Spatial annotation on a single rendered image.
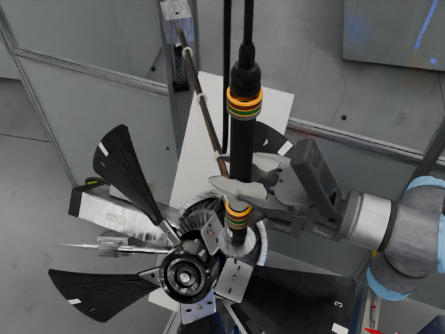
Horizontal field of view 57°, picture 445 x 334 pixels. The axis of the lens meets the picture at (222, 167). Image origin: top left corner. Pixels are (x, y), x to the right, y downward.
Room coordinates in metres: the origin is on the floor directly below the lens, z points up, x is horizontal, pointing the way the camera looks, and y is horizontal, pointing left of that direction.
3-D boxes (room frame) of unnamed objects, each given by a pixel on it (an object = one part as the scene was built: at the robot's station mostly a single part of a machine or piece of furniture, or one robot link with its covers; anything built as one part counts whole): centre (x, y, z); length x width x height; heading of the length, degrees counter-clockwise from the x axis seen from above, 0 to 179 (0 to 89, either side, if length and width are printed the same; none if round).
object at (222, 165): (0.68, 0.05, 1.44); 0.54 x 0.01 x 0.01; 14
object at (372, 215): (0.32, -0.21, 1.54); 0.08 x 0.05 x 0.08; 159
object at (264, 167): (0.41, -0.04, 1.54); 0.09 x 0.03 x 0.06; 59
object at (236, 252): (0.39, -0.02, 1.40); 0.09 x 0.07 x 0.10; 14
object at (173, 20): (0.99, 0.12, 1.44); 0.10 x 0.07 x 0.08; 14
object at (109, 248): (0.52, 0.29, 1.08); 0.07 x 0.04 x 0.06; 79
